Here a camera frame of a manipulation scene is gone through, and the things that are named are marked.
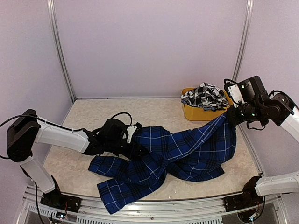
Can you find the blue plaid long sleeve shirt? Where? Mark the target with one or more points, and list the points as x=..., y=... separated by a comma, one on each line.
x=194, y=155

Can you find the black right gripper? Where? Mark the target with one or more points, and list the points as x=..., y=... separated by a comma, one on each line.
x=235, y=119

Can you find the left aluminium frame post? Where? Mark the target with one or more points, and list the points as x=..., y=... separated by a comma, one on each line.
x=59, y=49

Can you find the yellow plastic basket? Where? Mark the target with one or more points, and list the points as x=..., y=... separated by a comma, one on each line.
x=198, y=114

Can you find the black white plaid shirt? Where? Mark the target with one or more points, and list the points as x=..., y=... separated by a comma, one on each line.
x=207, y=97

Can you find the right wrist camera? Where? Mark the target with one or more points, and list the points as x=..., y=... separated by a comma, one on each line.
x=232, y=89

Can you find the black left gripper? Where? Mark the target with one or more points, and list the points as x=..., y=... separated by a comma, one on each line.
x=135, y=148

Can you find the aluminium frame post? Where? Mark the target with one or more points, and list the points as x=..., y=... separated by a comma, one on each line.
x=59, y=49
x=244, y=38

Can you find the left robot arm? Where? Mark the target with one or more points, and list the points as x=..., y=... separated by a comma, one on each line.
x=28, y=129

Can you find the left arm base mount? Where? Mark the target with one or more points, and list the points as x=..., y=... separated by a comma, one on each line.
x=56, y=199

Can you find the front aluminium rail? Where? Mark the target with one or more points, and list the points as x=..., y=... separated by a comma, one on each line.
x=209, y=210

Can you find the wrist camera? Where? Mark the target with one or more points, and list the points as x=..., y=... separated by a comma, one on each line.
x=232, y=89
x=131, y=130

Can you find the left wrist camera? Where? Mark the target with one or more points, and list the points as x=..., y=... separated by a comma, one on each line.
x=131, y=130

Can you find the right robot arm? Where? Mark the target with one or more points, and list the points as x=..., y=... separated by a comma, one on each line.
x=251, y=102

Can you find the right aluminium frame post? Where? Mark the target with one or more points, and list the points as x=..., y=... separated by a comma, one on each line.
x=244, y=38

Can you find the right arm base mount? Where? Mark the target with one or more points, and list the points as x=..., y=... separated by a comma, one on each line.
x=246, y=199

